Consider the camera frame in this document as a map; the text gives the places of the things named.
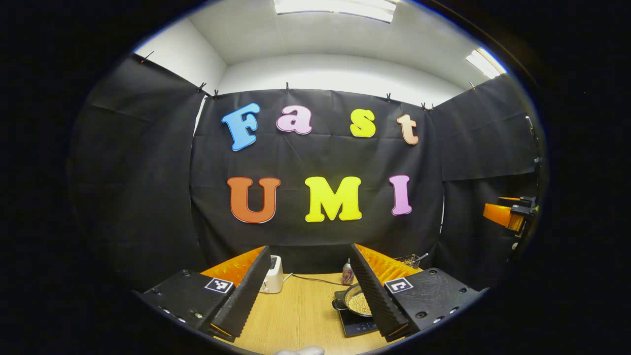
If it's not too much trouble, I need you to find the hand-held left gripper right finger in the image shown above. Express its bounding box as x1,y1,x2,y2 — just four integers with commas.
349,243,489,343

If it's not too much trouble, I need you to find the black power cable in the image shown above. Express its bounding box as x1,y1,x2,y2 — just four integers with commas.
283,273,351,286

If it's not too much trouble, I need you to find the stainless steel pot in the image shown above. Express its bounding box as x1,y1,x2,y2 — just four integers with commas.
331,283,375,318

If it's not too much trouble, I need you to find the pile of soybeans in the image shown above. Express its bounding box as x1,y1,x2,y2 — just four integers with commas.
349,292,373,316

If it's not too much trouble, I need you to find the black induction cooktop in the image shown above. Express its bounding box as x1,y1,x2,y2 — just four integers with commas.
334,288,380,338

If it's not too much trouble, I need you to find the white toaster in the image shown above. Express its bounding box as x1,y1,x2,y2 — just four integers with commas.
260,255,285,294

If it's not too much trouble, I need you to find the ceiling light panel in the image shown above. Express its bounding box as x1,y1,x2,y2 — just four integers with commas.
466,47,507,79
273,0,399,24

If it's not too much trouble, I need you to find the metal wire basket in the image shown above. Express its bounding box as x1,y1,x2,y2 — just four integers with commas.
394,253,429,269

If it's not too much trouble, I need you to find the row of black cloth clips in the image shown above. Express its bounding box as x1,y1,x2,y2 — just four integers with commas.
140,51,478,111

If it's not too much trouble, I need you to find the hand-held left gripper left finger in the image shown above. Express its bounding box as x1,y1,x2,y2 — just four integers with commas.
133,245,273,343

